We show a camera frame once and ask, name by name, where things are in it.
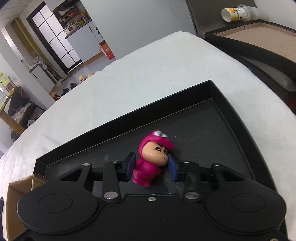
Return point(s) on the white kitchen cabinet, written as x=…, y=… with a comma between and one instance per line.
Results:
x=86, y=40

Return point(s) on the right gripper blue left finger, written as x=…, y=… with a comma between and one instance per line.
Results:
x=115, y=172

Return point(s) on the black glass sliding door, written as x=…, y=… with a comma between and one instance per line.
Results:
x=50, y=32

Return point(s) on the grey chair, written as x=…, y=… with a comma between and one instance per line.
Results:
x=206, y=14

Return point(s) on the brown cardboard box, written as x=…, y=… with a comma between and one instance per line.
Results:
x=16, y=190

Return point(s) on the orange carton box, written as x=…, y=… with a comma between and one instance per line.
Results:
x=106, y=50

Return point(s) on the yellow white paper cup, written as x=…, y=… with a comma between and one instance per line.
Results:
x=239, y=13

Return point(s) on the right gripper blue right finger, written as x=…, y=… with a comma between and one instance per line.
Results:
x=189, y=174

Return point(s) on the black tray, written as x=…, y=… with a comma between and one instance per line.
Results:
x=200, y=121

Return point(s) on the yellow slippers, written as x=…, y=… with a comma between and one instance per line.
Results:
x=83, y=77

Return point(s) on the pink hooded figurine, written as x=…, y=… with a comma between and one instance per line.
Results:
x=153, y=153

